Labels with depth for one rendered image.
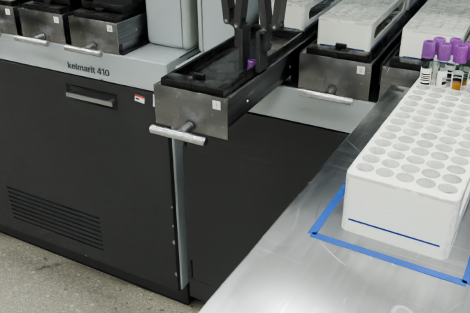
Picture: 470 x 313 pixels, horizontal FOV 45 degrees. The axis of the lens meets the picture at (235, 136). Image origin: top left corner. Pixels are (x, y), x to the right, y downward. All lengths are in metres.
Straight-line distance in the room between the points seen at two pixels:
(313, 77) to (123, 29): 0.45
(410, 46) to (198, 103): 0.39
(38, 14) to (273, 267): 1.03
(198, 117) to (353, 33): 0.33
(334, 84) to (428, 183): 0.54
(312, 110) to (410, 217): 0.59
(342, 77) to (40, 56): 0.75
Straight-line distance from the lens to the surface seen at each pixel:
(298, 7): 1.15
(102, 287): 1.76
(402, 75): 1.02
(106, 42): 1.30
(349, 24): 1.05
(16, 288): 1.83
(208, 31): 1.24
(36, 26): 1.43
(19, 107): 1.59
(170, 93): 0.91
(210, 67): 1.00
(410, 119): 0.65
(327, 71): 1.05
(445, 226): 0.53
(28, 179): 1.70
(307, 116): 1.10
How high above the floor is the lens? 1.15
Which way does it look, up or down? 27 degrees down
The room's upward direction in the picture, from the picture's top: straight up
